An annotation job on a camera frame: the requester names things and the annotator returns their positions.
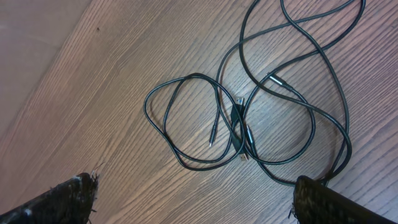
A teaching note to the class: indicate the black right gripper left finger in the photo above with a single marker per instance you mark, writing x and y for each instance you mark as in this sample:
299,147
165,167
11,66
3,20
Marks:
69,202

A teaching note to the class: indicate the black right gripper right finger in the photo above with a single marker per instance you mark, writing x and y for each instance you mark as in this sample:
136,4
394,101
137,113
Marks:
315,203

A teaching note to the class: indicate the black USB cable gray plug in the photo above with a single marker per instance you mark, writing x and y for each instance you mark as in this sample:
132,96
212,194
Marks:
345,152

